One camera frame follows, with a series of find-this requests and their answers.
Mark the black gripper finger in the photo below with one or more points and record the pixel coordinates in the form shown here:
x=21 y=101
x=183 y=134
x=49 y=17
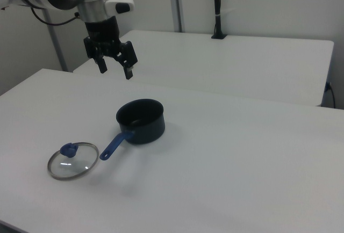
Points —
x=130 y=58
x=101 y=65

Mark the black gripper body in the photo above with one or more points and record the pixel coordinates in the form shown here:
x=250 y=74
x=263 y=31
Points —
x=103 y=35

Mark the glass lid with blue knob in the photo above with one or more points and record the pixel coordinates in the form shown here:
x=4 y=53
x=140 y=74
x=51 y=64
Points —
x=68 y=149

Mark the grey partition frame post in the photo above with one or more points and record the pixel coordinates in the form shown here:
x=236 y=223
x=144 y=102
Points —
x=178 y=2
x=55 y=42

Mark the black camera stand pole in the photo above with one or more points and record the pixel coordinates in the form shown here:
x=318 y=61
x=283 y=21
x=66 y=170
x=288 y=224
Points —
x=217 y=4

